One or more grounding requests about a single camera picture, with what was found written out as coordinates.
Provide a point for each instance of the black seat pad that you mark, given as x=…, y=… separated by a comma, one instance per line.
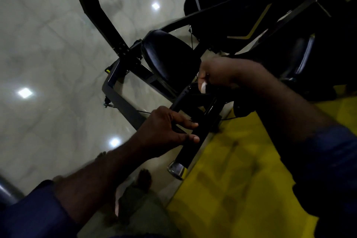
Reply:
x=170, y=59

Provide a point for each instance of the person's right forearm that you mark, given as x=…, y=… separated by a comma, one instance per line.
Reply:
x=284, y=101

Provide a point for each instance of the person's left hand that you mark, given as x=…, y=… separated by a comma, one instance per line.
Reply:
x=164, y=131

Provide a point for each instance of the person's blue shirt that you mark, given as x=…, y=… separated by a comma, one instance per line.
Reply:
x=329, y=176

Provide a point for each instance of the black seated gym machine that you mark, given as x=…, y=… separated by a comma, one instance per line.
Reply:
x=94, y=9

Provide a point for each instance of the person's right hand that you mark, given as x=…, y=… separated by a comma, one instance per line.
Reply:
x=223, y=71

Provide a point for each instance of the black back pad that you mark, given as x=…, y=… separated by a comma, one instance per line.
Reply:
x=295, y=59

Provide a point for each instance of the white cleaning wipe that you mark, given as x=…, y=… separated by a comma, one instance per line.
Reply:
x=203, y=87

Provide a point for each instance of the person's left forearm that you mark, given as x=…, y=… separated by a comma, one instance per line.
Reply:
x=94, y=179

